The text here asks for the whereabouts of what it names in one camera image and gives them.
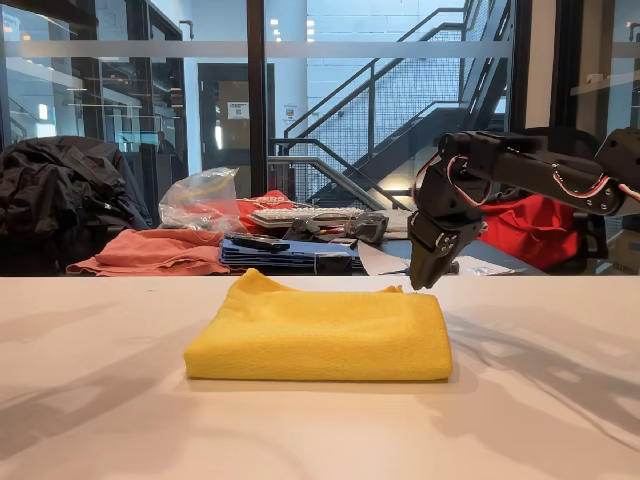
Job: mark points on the red cloth with white print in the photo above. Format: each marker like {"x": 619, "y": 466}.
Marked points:
{"x": 265, "y": 200}

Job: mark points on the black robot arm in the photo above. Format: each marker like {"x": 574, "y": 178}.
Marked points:
{"x": 525, "y": 165}

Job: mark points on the black metal staircase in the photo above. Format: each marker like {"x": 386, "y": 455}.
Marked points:
{"x": 400, "y": 125}

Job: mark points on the small black box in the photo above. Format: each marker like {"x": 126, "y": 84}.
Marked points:
{"x": 332, "y": 262}

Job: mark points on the small red package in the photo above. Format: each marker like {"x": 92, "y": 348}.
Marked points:
{"x": 332, "y": 231}

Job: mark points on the white QR code sign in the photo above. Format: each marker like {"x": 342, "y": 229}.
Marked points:
{"x": 238, "y": 110}

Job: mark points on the white computer keyboard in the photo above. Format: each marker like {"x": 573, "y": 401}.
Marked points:
{"x": 300, "y": 216}

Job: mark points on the distant person dark clothes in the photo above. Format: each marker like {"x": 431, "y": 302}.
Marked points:
{"x": 164, "y": 145}

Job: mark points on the blue folded cloth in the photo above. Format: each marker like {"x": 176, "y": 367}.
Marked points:
{"x": 270, "y": 257}

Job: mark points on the glowing wall light strip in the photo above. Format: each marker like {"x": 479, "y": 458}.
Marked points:
{"x": 400, "y": 190}

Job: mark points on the black keypad phone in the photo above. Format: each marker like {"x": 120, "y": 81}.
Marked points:
{"x": 260, "y": 243}

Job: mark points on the small yellow white notice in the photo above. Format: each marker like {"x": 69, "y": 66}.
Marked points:
{"x": 289, "y": 112}

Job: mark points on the yellow microfiber towel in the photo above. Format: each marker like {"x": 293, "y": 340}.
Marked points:
{"x": 320, "y": 340}

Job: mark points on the white paper sheet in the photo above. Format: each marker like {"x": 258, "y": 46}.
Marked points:
{"x": 385, "y": 260}

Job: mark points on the beige folded cloth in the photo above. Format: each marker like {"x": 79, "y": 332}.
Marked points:
{"x": 400, "y": 220}

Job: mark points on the clear plastic bag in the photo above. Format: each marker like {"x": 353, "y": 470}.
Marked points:
{"x": 200, "y": 200}

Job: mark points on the dark framed door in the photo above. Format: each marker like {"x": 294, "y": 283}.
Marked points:
{"x": 230, "y": 150}

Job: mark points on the orange folded cloth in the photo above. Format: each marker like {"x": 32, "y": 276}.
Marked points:
{"x": 150, "y": 252}

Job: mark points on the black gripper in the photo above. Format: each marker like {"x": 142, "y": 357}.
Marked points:
{"x": 431, "y": 252}

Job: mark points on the plain red cloth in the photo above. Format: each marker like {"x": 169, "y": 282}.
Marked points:
{"x": 530, "y": 230}

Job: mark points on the small clear screw bag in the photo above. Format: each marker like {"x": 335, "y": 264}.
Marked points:
{"x": 482, "y": 270}

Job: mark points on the black jacket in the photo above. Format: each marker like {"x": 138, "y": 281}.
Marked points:
{"x": 60, "y": 200}

